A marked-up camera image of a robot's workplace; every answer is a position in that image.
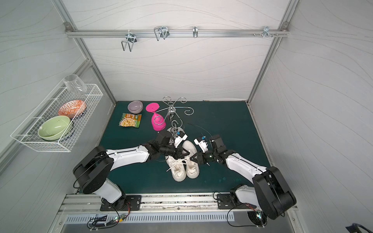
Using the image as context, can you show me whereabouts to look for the white shoelace of shoe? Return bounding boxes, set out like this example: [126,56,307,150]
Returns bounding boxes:
[167,159,187,171]

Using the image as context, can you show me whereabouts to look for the white knit sneaker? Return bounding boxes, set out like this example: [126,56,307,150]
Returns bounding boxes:
[166,156,187,182]
[182,140,200,179]

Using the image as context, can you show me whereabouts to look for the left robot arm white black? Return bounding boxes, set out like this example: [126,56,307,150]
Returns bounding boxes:
[73,130,187,204]

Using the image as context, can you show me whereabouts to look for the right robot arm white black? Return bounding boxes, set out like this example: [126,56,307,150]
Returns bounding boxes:
[191,135,297,220]

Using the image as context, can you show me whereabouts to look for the pink plastic wine glass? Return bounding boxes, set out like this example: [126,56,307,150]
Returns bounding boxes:
[146,103,166,132]

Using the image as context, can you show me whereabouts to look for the chrome glass holder stand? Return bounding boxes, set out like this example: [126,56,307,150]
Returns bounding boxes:
[157,96,194,134]

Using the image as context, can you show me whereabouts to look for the green dark table mat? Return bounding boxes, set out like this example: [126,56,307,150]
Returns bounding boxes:
[100,101,270,194]

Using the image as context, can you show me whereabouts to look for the green snack packet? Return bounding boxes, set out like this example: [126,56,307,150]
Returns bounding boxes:
[119,113,142,128]

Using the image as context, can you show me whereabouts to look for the lilac ceramic bowl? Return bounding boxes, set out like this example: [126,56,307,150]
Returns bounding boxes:
[127,101,143,115]

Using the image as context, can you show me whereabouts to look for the orange patterned bowl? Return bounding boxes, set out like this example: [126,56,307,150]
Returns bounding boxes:
[58,100,87,119]

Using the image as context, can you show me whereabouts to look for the green ceramic bowl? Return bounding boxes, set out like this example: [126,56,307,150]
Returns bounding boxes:
[38,116,72,141]

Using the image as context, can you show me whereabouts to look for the clear drinking glass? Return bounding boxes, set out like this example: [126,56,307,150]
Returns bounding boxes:
[63,74,87,96]

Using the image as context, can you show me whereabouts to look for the metal double hook left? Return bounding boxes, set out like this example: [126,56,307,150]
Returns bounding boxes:
[121,31,137,52]

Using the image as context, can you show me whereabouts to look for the metal double hook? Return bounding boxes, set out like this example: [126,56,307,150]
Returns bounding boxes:
[121,31,137,52]
[153,26,170,41]

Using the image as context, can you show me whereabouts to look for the metal double hook middle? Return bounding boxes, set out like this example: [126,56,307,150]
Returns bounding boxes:
[153,26,170,41]

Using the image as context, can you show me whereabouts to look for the small metal hook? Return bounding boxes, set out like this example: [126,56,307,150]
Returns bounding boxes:
[192,26,198,38]

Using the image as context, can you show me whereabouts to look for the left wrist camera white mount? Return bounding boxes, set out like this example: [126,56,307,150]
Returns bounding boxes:
[174,131,187,148]

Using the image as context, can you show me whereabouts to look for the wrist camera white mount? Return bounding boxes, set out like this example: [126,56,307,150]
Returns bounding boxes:
[174,131,187,148]
[194,136,208,152]

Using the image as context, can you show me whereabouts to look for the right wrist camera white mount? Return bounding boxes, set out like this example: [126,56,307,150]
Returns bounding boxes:
[194,136,208,152]

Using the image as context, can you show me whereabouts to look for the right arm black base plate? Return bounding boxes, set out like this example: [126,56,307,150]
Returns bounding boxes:
[213,192,257,210]

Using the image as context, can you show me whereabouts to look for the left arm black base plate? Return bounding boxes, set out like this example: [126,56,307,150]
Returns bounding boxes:
[100,195,142,212]

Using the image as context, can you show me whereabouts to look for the black cable right base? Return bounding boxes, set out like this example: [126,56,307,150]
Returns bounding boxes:
[225,203,268,228]

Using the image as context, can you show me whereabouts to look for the black cable bundle left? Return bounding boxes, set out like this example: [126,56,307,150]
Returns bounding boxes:
[86,203,132,231]

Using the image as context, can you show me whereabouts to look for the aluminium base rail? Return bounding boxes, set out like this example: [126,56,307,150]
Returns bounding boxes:
[58,190,299,215]

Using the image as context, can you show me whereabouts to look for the white wire wall basket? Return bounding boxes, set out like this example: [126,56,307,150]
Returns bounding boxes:
[11,82,103,152]

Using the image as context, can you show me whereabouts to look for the aluminium crossbar rail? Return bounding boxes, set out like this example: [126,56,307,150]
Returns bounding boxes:
[66,26,290,39]

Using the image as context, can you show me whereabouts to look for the metal hook bracket right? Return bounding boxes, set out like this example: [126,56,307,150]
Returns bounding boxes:
[253,26,278,38]

